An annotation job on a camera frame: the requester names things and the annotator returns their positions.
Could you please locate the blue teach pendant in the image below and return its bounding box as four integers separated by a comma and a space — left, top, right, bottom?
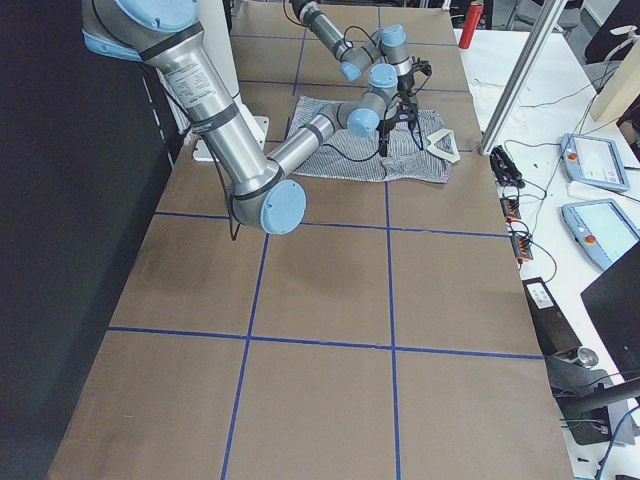
561, 199, 639, 270
560, 133, 630, 192

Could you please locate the black box with label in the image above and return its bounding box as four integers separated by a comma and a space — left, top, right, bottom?
522, 277, 581, 356

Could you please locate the orange black usb hub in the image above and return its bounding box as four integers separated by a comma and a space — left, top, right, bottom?
510, 231, 533, 264

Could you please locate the red cylinder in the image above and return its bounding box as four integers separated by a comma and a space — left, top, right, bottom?
458, 0, 484, 49

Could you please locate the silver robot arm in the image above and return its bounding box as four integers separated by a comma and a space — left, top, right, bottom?
81, 1, 409, 234
292, 1, 432, 138

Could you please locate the navy white striped polo shirt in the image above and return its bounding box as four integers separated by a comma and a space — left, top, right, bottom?
294, 110, 453, 183

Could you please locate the aluminium frame post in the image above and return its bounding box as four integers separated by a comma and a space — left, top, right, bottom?
479, 0, 567, 155

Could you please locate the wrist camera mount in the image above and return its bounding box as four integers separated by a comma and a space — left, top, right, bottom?
412, 58, 432, 78
386, 97, 419, 128

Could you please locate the far blue teach pendant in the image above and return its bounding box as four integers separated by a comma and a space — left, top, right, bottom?
560, 133, 630, 192

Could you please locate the near blue teach pendant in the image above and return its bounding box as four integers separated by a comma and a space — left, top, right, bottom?
561, 199, 639, 270

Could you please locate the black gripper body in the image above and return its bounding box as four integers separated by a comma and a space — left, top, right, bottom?
397, 71, 416, 103
377, 113, 399, 144

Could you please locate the black monitor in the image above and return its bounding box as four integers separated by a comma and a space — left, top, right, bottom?
581, 243, 640, 370

